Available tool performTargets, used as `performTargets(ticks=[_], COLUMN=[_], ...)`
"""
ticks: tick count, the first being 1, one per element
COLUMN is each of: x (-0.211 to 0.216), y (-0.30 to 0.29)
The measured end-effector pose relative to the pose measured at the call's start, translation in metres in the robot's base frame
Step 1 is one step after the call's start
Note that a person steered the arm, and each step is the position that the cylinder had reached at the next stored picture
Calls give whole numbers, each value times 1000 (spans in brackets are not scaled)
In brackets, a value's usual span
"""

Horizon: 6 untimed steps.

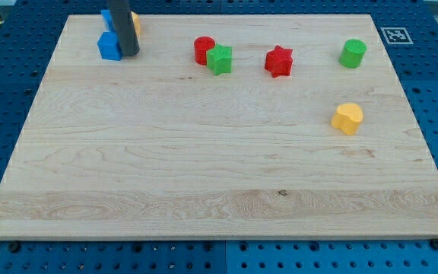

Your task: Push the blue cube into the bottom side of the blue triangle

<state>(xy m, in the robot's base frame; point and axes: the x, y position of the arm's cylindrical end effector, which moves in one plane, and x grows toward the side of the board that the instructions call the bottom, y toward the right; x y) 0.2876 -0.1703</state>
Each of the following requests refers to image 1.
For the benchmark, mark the blue cube block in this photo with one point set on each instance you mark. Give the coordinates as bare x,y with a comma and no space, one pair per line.
108,46

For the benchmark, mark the blue triangle block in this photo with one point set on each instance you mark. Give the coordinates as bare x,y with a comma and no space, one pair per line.
107,19

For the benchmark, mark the light wooden board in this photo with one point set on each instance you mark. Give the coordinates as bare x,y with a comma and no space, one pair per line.
157,147

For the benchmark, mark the green star block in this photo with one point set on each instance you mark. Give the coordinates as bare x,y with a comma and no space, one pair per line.
219,59

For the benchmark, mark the red cylinder block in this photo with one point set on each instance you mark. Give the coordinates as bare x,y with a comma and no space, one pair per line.
201,46

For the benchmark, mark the red star block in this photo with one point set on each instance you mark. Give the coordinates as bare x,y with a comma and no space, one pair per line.
279,61

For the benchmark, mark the yellow heart block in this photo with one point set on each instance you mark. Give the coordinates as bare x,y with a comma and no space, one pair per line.
347,118

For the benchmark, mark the yellow block behind rod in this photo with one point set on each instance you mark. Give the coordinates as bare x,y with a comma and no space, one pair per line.
136,23

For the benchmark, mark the green cylinder block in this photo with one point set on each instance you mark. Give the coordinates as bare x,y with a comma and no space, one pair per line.
352,53

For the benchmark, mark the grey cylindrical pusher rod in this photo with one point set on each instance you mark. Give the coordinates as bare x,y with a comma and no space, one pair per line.
124,26

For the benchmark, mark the white fiducial marker tag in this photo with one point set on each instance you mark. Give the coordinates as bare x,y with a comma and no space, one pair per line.
396,36

